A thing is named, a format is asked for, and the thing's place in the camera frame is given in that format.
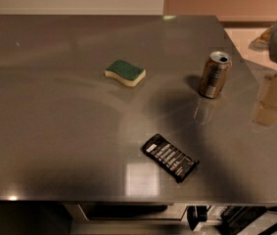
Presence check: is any dark equipment under table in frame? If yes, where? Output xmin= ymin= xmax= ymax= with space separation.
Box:
xmin=187 ymin=206 xmax=277 ymax=235

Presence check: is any green and yellow sponge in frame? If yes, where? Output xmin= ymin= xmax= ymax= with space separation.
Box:
xmin=104 ymin=60 xmax=146 ymax=87

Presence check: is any black snack bar wrapper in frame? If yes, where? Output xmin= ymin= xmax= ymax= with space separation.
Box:
xmin=142 ymin=134 xmax=200 ymax=183

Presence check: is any orange soda can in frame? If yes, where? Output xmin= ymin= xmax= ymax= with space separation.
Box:
xmin=199 ymin=51 xmax=232 ymax=99

